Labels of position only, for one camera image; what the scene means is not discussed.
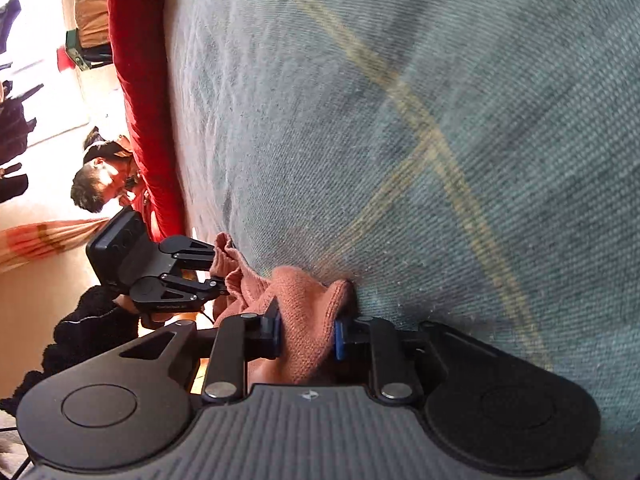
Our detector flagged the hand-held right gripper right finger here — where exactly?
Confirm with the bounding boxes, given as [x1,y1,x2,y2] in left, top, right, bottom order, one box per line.
[334,316,481,406]

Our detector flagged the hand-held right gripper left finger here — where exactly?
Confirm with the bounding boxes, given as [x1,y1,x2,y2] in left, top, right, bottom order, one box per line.
[117,297,282,403]

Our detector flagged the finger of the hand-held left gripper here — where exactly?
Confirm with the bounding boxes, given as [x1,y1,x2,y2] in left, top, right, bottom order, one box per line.
[161,276,231,311]
[159,235,217,272]

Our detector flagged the salmon pink striped knit sweater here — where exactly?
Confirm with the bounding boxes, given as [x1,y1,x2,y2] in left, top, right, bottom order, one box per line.
[210,232,358,386]

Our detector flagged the person's left forearm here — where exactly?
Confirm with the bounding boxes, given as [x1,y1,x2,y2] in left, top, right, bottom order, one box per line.
[0,285,143,413]

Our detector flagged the yellow-brown hanging clothes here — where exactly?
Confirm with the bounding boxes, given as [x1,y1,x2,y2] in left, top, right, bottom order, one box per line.
[74,0,109,50]

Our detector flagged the orange pink curtain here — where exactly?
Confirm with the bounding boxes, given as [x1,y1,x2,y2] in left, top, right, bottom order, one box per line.
[0,217,108,273]

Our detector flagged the red quilt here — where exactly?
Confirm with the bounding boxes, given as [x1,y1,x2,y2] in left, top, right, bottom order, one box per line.
[105,0,188,243]

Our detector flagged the dark hanging jackets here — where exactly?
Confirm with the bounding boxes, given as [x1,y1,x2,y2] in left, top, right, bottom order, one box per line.
[0,80,31,206]

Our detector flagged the blue-grey checked bed sheet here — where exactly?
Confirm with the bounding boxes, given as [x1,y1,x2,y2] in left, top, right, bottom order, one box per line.
[165,0,640,480]

